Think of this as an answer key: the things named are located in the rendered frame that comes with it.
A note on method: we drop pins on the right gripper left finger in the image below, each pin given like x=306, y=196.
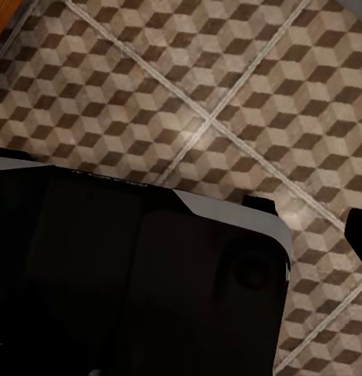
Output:
x=16, y=232

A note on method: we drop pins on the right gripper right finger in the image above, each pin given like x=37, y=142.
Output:
x=353, y=230

